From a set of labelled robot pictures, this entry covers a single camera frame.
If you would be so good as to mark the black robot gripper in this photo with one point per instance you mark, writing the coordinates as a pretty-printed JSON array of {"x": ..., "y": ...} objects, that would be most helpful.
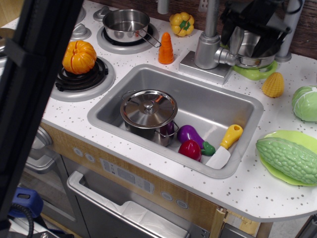
[{"x": 256, "y": 16}]

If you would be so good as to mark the silver faucet lever handle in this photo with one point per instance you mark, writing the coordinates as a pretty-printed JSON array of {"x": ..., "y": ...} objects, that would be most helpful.
[{"x": 236, "y": 40}]

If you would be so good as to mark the steel pan behind faucet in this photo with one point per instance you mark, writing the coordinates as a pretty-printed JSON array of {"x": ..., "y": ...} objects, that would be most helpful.
[{"x": 250, "y": 37}]

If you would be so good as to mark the green toy cutting board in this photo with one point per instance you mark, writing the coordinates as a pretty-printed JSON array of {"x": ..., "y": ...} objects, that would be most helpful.
[{"x": 255, "y": 68}]

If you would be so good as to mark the silver toy faucet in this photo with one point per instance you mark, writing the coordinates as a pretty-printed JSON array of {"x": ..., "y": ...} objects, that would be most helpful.
[{"x": 210, "y": 61}]

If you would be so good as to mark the grey support pole right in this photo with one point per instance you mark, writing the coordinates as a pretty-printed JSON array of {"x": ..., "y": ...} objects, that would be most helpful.
[{"x": 293, "y": 12}]

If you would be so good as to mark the grey support pole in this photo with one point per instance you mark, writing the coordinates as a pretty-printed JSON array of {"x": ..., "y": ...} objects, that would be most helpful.
[
  {"x": 163, "y": 6},
  {"x": 293, "y": 12}
]

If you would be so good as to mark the yellow toy corn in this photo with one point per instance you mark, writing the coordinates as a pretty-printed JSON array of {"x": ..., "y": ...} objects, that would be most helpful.
[{"x": 274, "y": 85}]

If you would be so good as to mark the yellow toy bell pepper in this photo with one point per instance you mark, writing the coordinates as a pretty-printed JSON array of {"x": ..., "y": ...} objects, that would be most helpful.
[{"x": 182, "y": 24}]

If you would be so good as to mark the grey toy sink basin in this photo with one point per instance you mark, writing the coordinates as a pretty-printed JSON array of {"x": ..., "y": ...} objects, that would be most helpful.
[{"x": 208, "y": 108}]

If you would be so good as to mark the orange toy carrot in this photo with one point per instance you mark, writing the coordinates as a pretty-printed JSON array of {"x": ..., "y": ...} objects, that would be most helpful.
[{"x": 165, "y": 53}]

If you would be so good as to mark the green toy cabbage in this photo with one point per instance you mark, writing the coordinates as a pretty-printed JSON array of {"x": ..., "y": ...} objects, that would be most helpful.
[{"x": 304, "y": 103}]

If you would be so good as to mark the grey support pole rear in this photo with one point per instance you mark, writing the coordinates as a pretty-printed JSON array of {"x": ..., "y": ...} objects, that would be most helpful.
[{"x": 163, "y": 6}]

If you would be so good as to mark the rear right stove burner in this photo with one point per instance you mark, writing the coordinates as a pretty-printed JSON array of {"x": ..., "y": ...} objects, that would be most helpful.
[{"x": 139, "y": 46}]

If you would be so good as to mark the purple toy eggplant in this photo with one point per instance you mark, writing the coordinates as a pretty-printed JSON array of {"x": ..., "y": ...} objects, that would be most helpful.
[{"x": 188, "y": 132}]

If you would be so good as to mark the light green plate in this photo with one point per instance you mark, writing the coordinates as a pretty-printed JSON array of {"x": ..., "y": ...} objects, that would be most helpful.
[{"x": 299, "y": 138}]

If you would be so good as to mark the steel saucepan on stove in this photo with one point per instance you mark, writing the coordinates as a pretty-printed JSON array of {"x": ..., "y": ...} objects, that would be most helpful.
[{"x": 129, "y": 25}]

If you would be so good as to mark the steel pot with lid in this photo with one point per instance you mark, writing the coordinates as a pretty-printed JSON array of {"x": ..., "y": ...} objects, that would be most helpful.
[{"x": 150, "y": 114}]

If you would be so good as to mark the red toy tomato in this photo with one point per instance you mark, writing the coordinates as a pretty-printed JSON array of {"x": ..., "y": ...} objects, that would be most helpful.
[{"x": 191, "y": 149}]

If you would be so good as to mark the green toy bitter gourd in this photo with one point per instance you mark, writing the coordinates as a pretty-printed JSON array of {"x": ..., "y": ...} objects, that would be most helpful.
[{"x": 292, "y": 159}]

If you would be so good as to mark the grey stove knob rear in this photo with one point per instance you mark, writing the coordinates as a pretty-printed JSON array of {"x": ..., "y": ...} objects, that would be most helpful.
[{"x": 101, "y": 13}]

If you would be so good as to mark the grey stove knob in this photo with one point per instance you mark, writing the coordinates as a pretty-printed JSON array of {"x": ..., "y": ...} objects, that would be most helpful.
[
  {"x": 80, "y": 32},
  {"x": 101, "y": 13}
]

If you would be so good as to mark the grey stove knob middle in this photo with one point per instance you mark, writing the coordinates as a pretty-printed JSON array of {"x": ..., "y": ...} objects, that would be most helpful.
[{"x": 80, "y": 32}]

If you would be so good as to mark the orange toy pumpkin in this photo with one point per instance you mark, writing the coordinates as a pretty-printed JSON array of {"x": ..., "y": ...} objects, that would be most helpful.
[{"x": 80, "y": 57}]

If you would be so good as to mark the front black stove burner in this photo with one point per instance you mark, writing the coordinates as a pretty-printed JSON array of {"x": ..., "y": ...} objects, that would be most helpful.
[{"x": 70, "y": 87}]

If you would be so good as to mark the grey control panel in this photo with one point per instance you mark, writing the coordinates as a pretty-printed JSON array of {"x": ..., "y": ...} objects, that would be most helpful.
[{"x": 127, "y": 176}]

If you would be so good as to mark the silver dishwasher door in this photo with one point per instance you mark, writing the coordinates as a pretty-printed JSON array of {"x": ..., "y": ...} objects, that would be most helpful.
[{"x": 112, "y": 211}]

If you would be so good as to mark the silver oven dial knob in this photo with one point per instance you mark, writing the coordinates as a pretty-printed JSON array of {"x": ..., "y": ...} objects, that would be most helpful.
[{"x": 41, "y": 140}]

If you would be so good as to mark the black camera frame post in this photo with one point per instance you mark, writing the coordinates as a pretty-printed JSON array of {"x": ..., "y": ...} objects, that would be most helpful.
[{"x": 34, "y": 56}]

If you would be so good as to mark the silver oven door handle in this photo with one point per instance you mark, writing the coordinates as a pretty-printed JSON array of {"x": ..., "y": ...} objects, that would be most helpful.
[{"x": 41, "y": 161}]

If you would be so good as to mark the blue clamp with cable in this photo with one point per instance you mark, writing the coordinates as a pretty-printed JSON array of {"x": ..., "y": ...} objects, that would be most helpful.
[{"x": 28, "y": 204}]

